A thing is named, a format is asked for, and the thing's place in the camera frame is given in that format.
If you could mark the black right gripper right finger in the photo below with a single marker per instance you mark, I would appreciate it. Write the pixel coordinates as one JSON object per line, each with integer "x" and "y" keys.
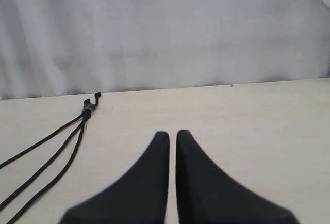
{"x": 206, "y": 194}

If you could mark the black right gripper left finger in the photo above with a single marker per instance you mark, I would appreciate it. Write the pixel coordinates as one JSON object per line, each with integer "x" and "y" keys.
{"x": 139, "y": 196}

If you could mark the white backdrop curtain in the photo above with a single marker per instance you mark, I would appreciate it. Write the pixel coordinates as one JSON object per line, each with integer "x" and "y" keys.
{"x": 60, "y": 47}

